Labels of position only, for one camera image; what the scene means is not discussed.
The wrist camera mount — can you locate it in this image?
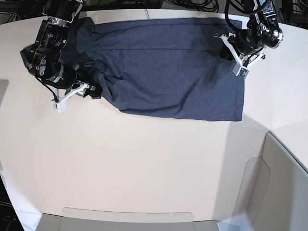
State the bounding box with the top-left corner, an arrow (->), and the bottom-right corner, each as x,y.
214,33 -> 265,79
52,82 -> 90,113

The dark blue t-shirt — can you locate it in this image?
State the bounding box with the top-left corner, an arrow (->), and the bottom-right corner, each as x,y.
19,17 -> 245,122

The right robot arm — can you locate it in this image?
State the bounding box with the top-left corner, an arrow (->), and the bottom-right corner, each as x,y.
24,0 -> 102,103

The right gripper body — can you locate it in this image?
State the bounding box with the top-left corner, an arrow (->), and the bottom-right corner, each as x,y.
51,64 -> 77,90

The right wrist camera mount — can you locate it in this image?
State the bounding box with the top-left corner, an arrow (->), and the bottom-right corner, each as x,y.
52,82 -> 90,113

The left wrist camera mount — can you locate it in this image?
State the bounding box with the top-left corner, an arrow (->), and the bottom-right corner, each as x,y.
214,33 -> 265,79

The grey panel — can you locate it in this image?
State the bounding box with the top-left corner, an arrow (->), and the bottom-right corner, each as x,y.
231,133 -> 308,231
36,207 -> 218,231

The grey panel at right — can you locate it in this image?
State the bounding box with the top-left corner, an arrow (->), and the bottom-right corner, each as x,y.
231,133 -> 308,231

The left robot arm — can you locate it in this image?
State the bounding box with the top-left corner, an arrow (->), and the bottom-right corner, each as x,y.
224,0 -> 283,67

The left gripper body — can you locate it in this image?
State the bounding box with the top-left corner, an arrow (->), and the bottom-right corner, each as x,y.
232,30 -> 263,56

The grey panel at bottom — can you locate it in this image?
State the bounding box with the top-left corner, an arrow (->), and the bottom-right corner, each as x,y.
36,207 -> 218,231

